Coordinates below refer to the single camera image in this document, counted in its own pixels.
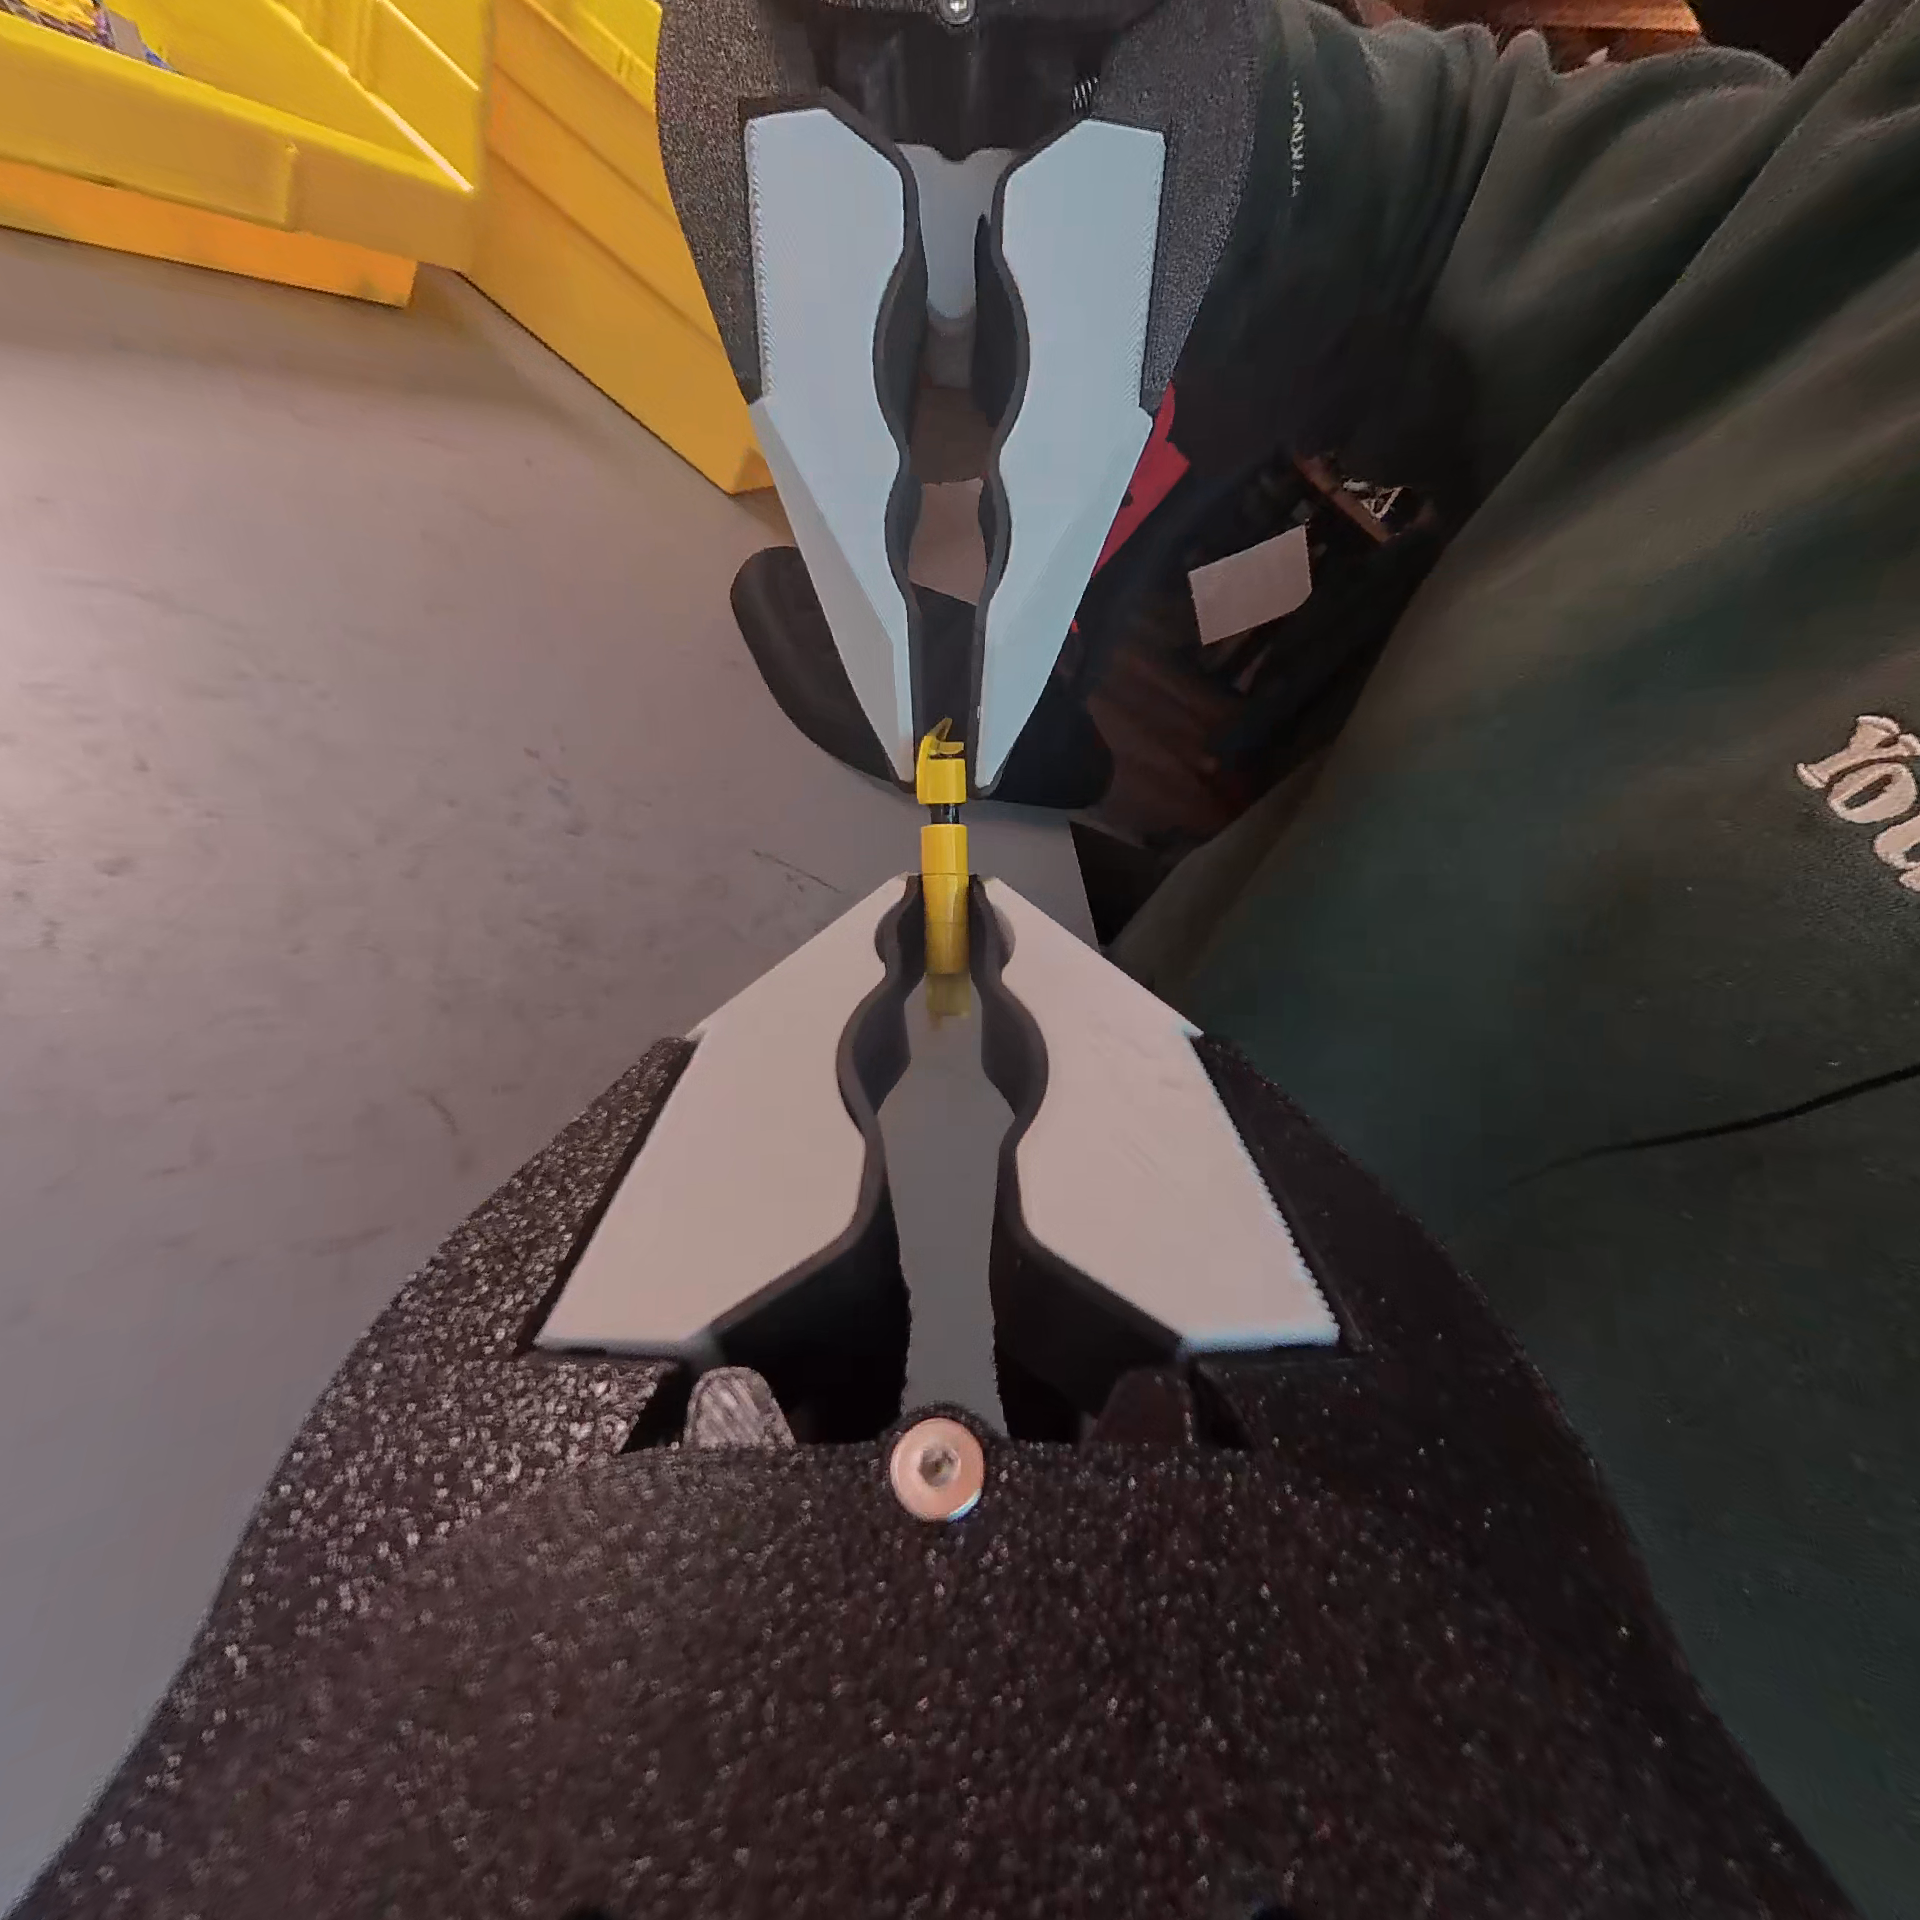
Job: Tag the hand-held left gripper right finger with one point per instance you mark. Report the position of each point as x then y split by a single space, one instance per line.
1170 1186

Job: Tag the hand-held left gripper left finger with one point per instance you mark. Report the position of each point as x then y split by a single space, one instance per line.
706 1186

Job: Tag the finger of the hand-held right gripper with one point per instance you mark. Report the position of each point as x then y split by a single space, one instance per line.
818 300
1088 300

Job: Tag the yellow lego subassembly blue pins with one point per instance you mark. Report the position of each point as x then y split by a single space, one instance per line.
944 900

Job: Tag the yellow lego plate black pins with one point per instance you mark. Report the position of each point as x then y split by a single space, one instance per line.
937 770

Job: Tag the yellow storage bin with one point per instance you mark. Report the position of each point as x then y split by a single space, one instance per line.
226 118
613 226

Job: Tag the person's right forearm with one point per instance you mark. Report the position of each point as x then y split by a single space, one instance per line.
1423 226

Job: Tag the red fabric bag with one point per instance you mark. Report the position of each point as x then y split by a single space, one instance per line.
1141 464

